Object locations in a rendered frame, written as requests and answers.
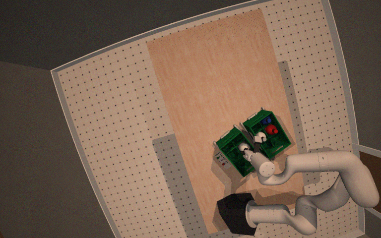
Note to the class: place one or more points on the green crate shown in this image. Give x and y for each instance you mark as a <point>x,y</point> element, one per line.
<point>273,142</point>
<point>228,144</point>

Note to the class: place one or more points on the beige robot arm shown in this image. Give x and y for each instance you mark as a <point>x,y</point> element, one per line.
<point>354,180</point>

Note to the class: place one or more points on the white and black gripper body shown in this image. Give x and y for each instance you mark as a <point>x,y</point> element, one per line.
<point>248,154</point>

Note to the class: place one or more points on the white paper pick list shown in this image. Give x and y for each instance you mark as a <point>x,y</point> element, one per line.
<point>222,160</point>

